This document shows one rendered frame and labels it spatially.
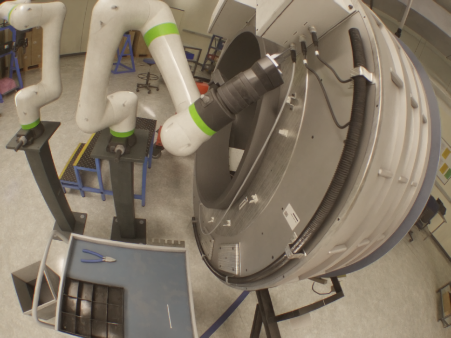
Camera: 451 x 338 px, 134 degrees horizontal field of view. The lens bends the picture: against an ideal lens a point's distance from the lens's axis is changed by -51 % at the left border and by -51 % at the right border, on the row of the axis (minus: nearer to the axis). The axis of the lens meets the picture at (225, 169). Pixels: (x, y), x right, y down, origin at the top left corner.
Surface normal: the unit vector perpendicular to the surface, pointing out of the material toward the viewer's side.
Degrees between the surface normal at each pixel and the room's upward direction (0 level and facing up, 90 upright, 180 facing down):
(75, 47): 90
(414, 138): 75
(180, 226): 0
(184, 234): 0
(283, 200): 90
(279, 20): 132
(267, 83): 110
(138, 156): 0
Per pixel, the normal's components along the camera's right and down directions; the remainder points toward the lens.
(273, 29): -0.10, 0.99
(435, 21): -0.62, 0.32
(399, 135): -0.66, 0.00
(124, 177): 0.22, 0.68
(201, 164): 0.35, -0.55
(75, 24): 0.72, 0.60
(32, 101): 0.92, 0.39
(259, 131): 0.27, 0.35
